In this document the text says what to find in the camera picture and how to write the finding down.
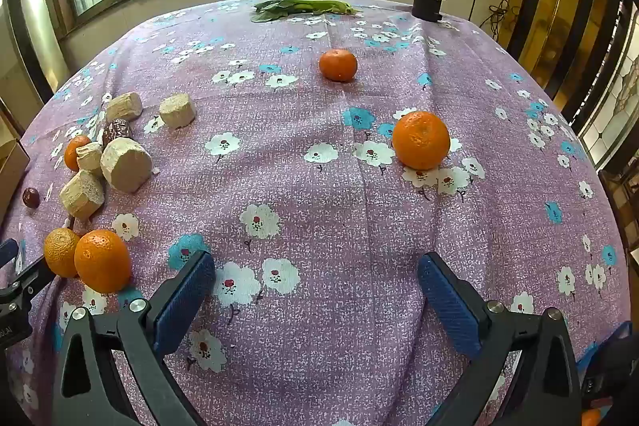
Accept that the large wrinkled red date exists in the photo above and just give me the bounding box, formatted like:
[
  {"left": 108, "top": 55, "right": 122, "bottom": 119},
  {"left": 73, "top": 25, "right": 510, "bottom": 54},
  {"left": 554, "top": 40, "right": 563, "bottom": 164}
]
[{"left": 102, "top": 119, "right": 135, "bottom": 146}]

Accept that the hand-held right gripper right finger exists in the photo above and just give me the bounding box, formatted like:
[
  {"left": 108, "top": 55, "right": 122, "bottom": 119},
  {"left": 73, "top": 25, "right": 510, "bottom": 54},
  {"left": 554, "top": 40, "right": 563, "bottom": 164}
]
[{"left": 417, "top": 251, "right": 582, "bottom": 426}]

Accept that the yellowish mandarin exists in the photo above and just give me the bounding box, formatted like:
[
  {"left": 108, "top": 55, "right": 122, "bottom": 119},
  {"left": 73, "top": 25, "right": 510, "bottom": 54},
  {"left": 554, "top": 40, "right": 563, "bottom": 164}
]
[{"left": 43, "top": 228, "right": 81, "bottom": 278}]

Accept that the black stand with wooden knob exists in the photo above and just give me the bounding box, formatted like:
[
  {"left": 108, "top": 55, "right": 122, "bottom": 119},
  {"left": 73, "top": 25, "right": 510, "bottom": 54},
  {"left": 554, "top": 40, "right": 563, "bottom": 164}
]
[{"left": 411, "top": 0, "right": 445, "bottom": 22}]

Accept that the green leafy vegetable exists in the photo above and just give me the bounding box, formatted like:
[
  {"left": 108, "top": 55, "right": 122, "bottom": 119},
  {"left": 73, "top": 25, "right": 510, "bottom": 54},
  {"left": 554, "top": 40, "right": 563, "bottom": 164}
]
[{"left": 251, "top": 0, "right": 363, "bottom": 24}]

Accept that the orange mandarin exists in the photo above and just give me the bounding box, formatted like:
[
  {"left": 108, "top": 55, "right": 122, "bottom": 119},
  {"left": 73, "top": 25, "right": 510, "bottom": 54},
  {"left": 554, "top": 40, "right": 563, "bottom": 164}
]
[
  {"left": 392, "top": 111, "right": 451, "bottom": 171},
  {"left": 64, "top": 135, "right": 93, "bottom": 172},
  {"left": 319, "top": 48, "right": 359, "bottom": 83},
  {"left": 74, "top": 229, "right": 133, "bottom": 294}
]

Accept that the purple floral tablecloth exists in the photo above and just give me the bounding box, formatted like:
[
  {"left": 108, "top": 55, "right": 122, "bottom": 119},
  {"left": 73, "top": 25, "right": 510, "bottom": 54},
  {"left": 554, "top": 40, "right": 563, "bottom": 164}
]
[{"left": 0, "top": 0, "right": 632, "bottom": 426}]

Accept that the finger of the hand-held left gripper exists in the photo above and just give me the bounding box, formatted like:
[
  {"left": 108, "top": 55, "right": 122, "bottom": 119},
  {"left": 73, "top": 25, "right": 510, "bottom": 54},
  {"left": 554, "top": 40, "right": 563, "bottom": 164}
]
[
  {"left": 0, "top": 255, "right": 55, "bottom": 307},
  {"left": 0, "top": 237, "right": 20, "bottom": 267}
]

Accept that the shallow cardboard box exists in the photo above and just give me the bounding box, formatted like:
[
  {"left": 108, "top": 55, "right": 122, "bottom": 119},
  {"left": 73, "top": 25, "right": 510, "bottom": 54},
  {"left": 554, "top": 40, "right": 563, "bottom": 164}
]
[{"left": 0, "top": 99, "right": 30, "bottom": 227}]

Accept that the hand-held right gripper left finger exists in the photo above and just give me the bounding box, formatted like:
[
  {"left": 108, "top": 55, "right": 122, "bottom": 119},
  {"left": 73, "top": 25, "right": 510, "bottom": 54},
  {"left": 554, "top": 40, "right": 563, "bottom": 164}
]
[{"left": 51, "top": 249, "right": 216, "bottom": 426}]

